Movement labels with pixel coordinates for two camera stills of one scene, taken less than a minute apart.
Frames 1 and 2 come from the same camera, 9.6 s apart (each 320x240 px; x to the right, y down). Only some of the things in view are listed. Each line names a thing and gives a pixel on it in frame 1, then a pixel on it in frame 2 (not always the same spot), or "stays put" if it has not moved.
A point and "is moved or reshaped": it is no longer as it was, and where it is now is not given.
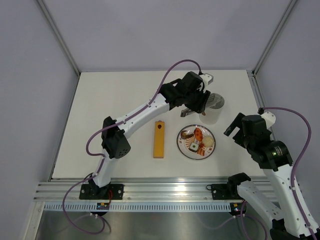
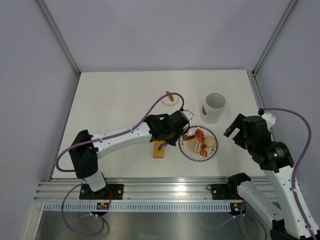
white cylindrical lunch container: x=213 y=107 stays put
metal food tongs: x=187 y=111 is moved or reshaped
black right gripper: x=237 y=122 stays put
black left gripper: x=199 y=106 → x=173 y=141
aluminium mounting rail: x=134 y=188 stays put
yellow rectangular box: x=159 y=140 stays put
